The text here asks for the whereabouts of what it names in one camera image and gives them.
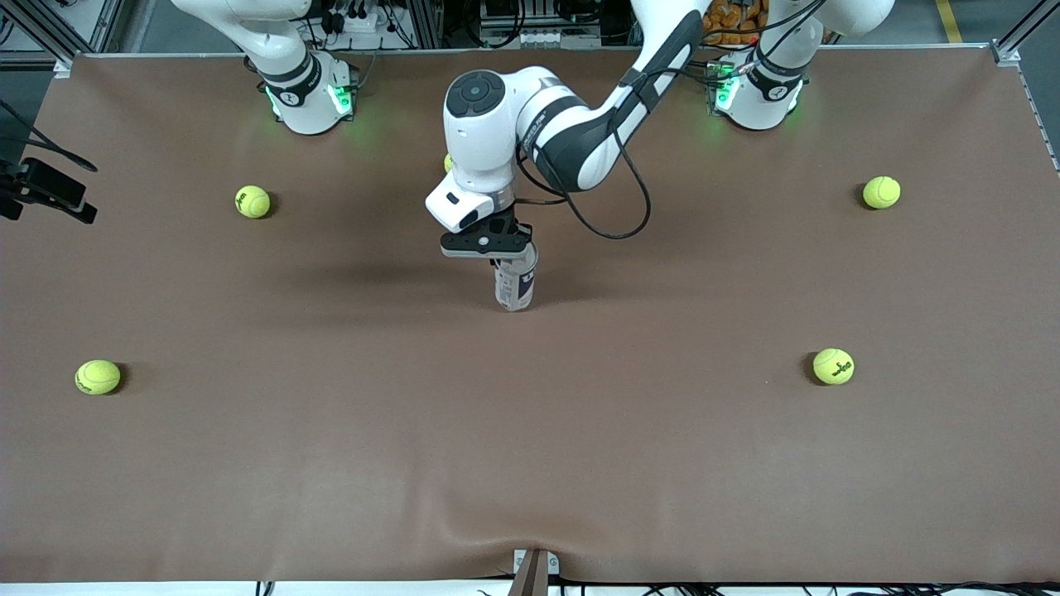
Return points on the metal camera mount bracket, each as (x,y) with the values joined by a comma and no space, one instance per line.
(534,579)

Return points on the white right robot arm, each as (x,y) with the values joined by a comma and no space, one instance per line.
(302,91)

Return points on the aluminium frame profile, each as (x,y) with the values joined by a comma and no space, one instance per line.
(62,66)
(1004,54)

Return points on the table cover mat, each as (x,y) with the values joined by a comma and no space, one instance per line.
(530,414)

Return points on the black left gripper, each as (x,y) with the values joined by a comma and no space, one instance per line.
(507,223)

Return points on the grey equipment rack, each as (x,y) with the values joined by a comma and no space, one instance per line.
(538,37)

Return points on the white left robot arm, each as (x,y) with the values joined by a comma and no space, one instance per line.
(580,141)

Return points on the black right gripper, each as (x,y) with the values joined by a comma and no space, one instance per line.
(41,187)

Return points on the pile of orange bags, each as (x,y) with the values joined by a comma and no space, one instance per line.
(729,16)

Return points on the silver blue tennis ball can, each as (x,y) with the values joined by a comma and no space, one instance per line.
(516,290)

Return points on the white left camera mount block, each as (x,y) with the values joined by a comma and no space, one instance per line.
(455,207)

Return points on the white power strip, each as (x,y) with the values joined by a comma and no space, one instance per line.
(356,23)

